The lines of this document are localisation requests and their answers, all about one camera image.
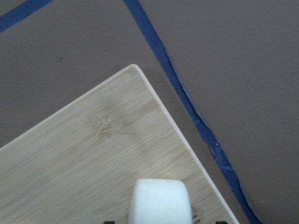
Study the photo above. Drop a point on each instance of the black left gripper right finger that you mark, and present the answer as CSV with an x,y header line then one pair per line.
x,y
221,222

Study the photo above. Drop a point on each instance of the white steamed bun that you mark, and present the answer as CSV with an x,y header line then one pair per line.
x,y
160,201

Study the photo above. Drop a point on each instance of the bamboo cutting board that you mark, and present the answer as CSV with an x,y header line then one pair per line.
x,y
79,165

